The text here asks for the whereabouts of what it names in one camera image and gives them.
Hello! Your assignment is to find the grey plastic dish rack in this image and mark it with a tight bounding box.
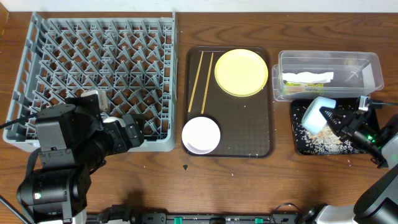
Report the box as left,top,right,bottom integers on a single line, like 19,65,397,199
3,13,178,152

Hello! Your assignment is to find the black waste tray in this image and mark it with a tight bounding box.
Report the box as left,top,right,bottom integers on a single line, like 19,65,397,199
290,98,381,156

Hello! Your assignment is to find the yellow round plate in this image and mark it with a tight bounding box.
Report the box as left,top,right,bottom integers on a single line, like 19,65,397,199
215,49,269,97

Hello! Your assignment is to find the clear plastic bin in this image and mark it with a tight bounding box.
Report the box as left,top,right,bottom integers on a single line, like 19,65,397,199
272,50,384,101

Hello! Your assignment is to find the light blue bowl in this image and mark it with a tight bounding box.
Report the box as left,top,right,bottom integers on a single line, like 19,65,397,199
301,96,336,135

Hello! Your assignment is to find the green orange snack wrapper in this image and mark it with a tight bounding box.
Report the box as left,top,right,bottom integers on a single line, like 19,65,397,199
283,82,324,95

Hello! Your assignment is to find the white bowl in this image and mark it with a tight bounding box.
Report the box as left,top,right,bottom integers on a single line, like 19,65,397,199
182,116,221,155

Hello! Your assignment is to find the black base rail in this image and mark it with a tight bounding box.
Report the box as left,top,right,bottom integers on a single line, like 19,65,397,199
86,203,299,224

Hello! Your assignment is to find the spilled rice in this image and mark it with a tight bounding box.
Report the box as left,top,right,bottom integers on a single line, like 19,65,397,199
294,105,364,156

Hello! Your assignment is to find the dark brown serving tray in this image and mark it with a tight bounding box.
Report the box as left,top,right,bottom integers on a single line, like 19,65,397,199
183,46,275,158

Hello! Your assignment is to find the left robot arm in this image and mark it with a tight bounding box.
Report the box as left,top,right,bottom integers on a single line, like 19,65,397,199
17,93,146,223

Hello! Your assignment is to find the white cup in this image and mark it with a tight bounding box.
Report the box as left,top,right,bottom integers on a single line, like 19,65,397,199
103,116,126,128

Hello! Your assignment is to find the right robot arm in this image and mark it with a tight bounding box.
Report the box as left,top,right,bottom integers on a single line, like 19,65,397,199
295,107,397,224

